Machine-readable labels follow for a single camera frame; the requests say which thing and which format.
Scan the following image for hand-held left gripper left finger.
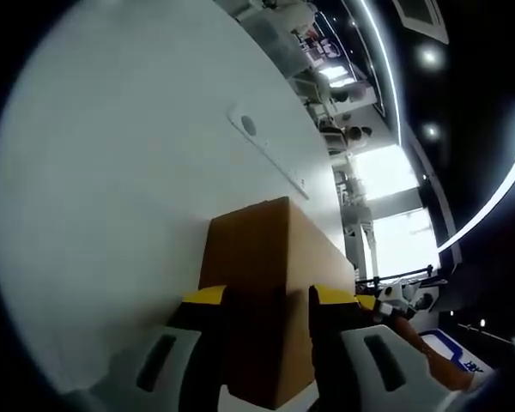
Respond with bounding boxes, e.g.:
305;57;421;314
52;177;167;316
128;285;229;412

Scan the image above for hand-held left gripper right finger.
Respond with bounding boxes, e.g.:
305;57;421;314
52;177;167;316
308;282;433;412

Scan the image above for brown cardboard shoe box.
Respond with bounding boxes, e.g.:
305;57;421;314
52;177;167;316
197;196;355;409

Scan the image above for white board blue border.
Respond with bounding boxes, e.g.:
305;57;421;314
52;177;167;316
415;328;499;379

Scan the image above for ceiling air conditioner vent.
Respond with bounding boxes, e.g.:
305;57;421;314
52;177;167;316
392;0;451;44

